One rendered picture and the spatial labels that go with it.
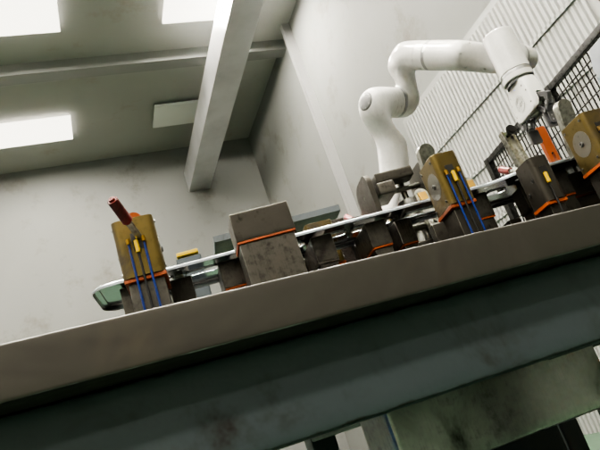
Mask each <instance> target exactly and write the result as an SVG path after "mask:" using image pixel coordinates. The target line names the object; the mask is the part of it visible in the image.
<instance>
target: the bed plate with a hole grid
mask: <svg viewBox="0 0 600 450"><path fill-rule="evenodd" d="M597 254H600V204H594V205H590V206H587V207H583V208H579V209H575V210H571V211H568V212H560V213H557V214H553V215H548V216H545V217H541V218H536V219H533V220H529V221H522V222H518V223H514V224H511V225H506V226H503V227H499V228H495V229H488V230H484V231H480V232H476V233H472V234H469V235H464V236H460V237H454V238H449V239H446V240H442V241H438V242H434V243H430V244H427V245H422V246H416V247H412V248H407V249H404V250H400V251H396V252H392V253H388V254H382V255H377V256H373V257H370V258H365V259H361V260H358V261H354V262H347V263H343V264H339V265H335V266H331V267H328V268H324V269H319V270H316V271H308V272H305V273H301V274H297V275H293V276H289V277H285V278H282V279H275V280H271V281H267V282H263V283H259V284H255V285H251V286H247V287H241V288H236V289H232V290H229V291H225V292H220V293H217V294H213V295H209V296H202V297H198V298H194V299H190V300H187V301H183V302H178V303H175V304H168V305H164V306H160V307H156V308H153V309H148V310H144V311H141V312H134V313H130V314H126V315H122V316H118V317H114V318H111V319H106V320H102V321H96V322H91V323H88V324H84V325H80V326H76V327H72V328H68V329H61V330H57V331H54V332H49V333H46V334H42V335H38V336H34V337H27V338H24V339H19V340H15V341H12V342H7V343H3V344H0V417H2V416H5V415H8V414H12V413H17V412H21V411H24V410H28V409H31V408H34V407H38V406H41V405H44V404H51V403H53V402H57V401H61V400H64V399H67V398H71V397H74V396H80V395H84V394H86V393H90V392H94V391H97V390H100V389H104V388H109V387H113V386H116V385H120V384H123V383H127V382H130V381H133V380H137V379H142V378H146V377H149V376H153V375H156V374H159V373H163V372H166V371H172V370H176V369H178V368H182V367H186V366H189V365H192V364H196V363H201V362H205V361H209V360H211V359H215V358H219V357H222V356H225V355H229V354H234V353H238V352H241V351H245V350H248V349H252V348H255V347H258V346H264V345H268V344H271V343H274V342H278V341H281V340H284V339H288V338H293V337H297V336H301V335H303V334H307V333H311V332H314V331H317V330H321V329H326V328H330V327H334V326H337V325H340V324H344V323H347V322H350V321H356V320H360V319H363V318H366V317H370V316H373V315H376V314H380V313H386V312H389V311H393V310H396V309H399V308H403V307H406V306H409V305H413V304H418V303H422V302H426V301H429V300H432V299H436V298H439V297H442V296H449V295H452V294H455V293H459V292H462V291H465V290H469V289H472V288H478V287H481V286H485V285H488V284H491V283H495V282H498V281H501V280H505V279H511V278H514V277H518V276H521V275H524V274H528V273H531V272H534V271H541V270H543V269H547V268H551V267H554V266H557V265H561V264H564V263H570V262H574V261H577V260H580V259H584V258H587V257H590V256H594V255H597Z"/></svg>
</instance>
